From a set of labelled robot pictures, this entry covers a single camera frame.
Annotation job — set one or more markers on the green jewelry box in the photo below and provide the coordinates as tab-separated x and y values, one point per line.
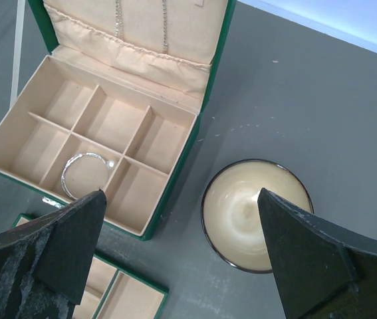
116	104

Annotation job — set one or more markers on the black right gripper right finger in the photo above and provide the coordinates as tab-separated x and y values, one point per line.
321	269

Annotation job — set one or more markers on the beige ceramic bowl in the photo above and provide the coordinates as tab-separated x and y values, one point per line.
230	215

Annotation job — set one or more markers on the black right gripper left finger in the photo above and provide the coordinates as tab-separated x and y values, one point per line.
44	263

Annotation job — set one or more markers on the green jewelry tray insert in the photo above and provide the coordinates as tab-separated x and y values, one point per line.
114	290

